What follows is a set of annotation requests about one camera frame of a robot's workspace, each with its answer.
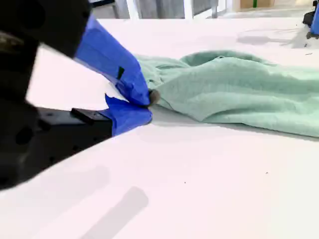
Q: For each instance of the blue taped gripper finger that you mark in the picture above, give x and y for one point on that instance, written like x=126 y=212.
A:
x=124 y=119
x=109 y=57

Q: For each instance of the pale green T-shirt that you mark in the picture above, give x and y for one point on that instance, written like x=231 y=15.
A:
x=224 y=94

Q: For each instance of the brown cardboard box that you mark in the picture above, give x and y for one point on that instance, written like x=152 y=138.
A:
x=259 y=3

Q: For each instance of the white frame post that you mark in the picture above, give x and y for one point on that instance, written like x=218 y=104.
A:
x=133 y=8
x=188 y=8

